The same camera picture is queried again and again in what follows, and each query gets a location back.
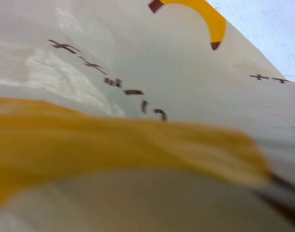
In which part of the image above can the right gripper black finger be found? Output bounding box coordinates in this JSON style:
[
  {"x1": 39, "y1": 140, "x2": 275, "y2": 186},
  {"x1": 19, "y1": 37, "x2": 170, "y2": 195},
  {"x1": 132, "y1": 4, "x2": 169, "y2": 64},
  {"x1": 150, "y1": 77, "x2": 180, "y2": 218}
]
[{"x1": 253, "y1": 173, "x2": 295, "y2": 225}]

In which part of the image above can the translucent orange plastic bag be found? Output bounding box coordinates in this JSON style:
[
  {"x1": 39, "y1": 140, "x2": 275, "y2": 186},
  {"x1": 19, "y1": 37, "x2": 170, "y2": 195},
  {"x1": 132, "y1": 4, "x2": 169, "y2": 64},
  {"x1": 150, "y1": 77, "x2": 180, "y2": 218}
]
[{"x1": 0, "y1": 0, "x2": 295, "y2": 232}]

